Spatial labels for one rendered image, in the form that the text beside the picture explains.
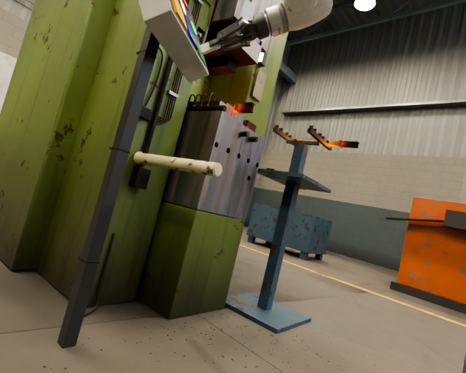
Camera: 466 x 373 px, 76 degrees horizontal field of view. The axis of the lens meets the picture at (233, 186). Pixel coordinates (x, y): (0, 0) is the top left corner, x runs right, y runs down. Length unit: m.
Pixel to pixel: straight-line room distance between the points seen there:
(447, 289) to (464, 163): 4.87
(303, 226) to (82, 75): 4.03
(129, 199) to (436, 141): 8.44
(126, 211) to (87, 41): 0.86
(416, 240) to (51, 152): 4.11
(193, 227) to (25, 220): 0.78
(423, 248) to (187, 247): 3.64
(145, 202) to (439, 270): 3.80
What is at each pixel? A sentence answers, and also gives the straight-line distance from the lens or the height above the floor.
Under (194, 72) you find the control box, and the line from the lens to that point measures 1.11.
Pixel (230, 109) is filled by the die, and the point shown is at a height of 0.97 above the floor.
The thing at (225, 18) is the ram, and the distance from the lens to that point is 1.59.
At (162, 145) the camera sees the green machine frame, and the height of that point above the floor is 0.71.
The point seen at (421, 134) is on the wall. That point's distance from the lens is 9.26.
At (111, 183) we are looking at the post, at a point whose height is 0.49.
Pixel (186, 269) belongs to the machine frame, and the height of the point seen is 0.21.
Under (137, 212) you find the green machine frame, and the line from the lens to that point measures 1.34.
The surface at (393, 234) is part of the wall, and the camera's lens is 8.78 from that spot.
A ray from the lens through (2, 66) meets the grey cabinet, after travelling 6.53.
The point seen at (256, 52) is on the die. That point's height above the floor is 1.31.
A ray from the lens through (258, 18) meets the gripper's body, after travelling 1.09.
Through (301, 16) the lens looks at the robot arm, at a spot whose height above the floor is 1.14.
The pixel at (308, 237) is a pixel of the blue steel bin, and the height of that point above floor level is 0.37.
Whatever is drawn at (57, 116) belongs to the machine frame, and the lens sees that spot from 1.63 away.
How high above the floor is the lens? 0.51
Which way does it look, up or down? 4 degrees up
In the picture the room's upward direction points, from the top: 14 degrees clockwise
